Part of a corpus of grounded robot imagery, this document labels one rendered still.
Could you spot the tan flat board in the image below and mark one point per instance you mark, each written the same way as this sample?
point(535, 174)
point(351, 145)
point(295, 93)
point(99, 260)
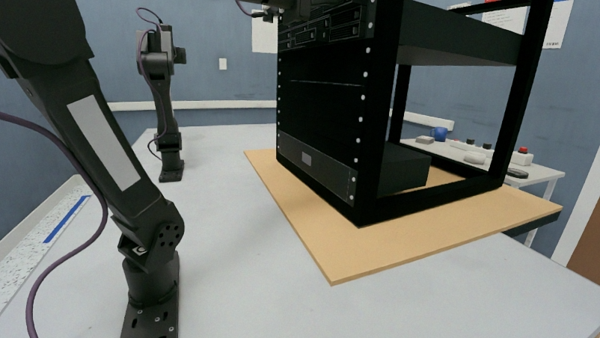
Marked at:
point(343, 252)

